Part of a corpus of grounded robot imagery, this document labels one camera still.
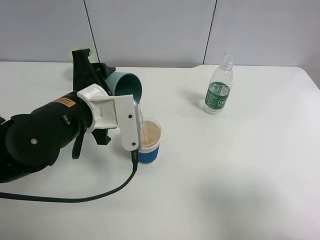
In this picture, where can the teal plastic cup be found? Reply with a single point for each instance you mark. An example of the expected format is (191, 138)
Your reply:
(125, 83)

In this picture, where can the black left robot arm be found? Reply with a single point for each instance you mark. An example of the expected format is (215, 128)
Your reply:
(31, 142)

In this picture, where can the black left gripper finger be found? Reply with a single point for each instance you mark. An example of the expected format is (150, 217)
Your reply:
(102, 71)
(84, 74)

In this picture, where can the clear bottle green label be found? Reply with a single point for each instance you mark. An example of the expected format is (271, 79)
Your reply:
(219, 87)

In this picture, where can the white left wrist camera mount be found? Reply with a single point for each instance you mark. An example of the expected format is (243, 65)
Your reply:
(114, 112)

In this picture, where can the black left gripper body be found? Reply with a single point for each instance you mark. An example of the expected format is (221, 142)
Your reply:
(101, 135)

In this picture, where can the pale green plastic cup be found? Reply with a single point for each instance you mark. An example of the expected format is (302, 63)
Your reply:
(82, 51)

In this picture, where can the glass cup blue sleeve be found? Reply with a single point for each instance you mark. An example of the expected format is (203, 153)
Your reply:
(151, 134)

